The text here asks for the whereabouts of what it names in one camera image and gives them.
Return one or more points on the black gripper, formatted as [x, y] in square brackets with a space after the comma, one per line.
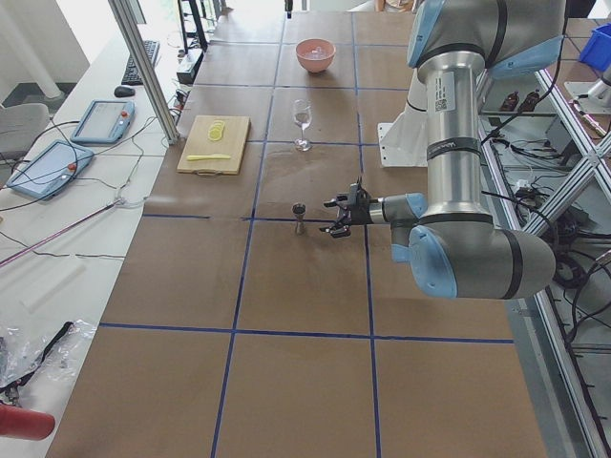
[362, 214]

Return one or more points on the steel jigger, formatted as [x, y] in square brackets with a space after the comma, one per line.
[299, 211]

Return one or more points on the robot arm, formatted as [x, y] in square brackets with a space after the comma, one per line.
[446, 236]

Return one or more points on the clear wine glass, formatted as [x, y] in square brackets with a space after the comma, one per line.
[301, 113]

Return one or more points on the pile of ice cubes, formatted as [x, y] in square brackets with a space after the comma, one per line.
[317, 53]

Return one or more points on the lemon slice one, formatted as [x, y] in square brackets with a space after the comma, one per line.
[215, 135]

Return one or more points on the yellow plastic knife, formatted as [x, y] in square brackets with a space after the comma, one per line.
[208, 157]

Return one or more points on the bamboo cutting board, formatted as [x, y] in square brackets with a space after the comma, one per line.
[234, 134]

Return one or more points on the pink bowl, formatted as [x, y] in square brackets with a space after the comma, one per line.
[316, 66]

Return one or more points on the reach grabber tool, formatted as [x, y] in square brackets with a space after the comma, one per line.
[117, 203]

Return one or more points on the black computer mouse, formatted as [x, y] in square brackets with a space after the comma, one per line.
[124, 91]

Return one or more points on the far blue teach pendant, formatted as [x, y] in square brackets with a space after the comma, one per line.
[105, 122]

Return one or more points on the blue teach pendant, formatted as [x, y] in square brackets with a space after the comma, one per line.
[51, 171]
[105, 122]

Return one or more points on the near blue teach pendant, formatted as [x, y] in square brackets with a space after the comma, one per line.
[51, 171]

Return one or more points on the blue storage bin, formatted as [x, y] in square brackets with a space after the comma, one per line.
[597, 50]

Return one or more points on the clear plastic bag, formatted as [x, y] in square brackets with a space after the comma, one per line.
[57, 355]

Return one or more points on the red cylinder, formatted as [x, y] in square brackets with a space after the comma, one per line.
[21, 423]

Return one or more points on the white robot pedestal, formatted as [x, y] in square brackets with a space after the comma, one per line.
[404, 142]

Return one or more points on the aluminium frame post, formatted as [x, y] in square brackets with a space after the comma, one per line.
[127, 23]

